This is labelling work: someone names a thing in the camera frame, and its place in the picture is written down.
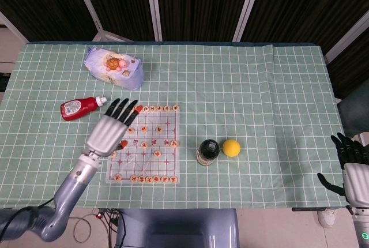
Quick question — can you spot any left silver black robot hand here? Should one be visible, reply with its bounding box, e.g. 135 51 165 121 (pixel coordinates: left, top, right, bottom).
85 97 144 159

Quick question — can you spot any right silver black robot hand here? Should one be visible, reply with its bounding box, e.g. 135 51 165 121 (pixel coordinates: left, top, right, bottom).
317 132 369 208

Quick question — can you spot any red ketchup squeeze bottle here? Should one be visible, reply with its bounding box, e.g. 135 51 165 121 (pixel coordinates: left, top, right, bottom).
59 96 108 122

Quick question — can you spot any white sneaker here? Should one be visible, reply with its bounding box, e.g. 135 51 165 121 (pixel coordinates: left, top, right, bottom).
317 208 338 228

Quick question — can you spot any translucent xiangqi board mat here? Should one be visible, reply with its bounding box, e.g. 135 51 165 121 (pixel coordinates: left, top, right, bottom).
106 104 182 185

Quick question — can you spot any pale blue tissue pack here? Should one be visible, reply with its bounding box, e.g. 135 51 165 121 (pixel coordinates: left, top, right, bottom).
83 45 144 91

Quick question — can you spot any brown tea bottle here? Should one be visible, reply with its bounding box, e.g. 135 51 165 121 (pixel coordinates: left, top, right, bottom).
197 138 221 167

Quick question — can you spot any dark slatted partition panel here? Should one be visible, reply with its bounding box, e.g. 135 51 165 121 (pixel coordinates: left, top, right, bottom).
242 0 369 55
328 25 369 99
77 0 159 42
0 0 97 43
154 0 256 43

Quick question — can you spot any blue grey robot torso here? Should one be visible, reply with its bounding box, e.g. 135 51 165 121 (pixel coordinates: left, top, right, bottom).
115 209 240 248

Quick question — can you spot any yellow foam ball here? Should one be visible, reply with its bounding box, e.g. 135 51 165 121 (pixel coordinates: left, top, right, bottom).
222 139 241 157

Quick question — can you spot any green checked tablecloth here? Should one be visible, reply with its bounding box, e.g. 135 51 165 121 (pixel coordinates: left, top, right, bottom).
0 42 358 210

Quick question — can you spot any black floor cable bundle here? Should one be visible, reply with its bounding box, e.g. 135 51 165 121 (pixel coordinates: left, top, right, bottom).
106 209 125 248

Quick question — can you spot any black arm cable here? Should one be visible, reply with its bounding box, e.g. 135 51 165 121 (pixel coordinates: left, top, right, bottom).
0 197 55 233

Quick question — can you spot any white partition frame post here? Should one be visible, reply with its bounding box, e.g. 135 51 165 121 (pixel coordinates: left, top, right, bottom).
70 0 134 43
232 0 265 43
0 11 29 44
145 0 163 42
324 14 369 65

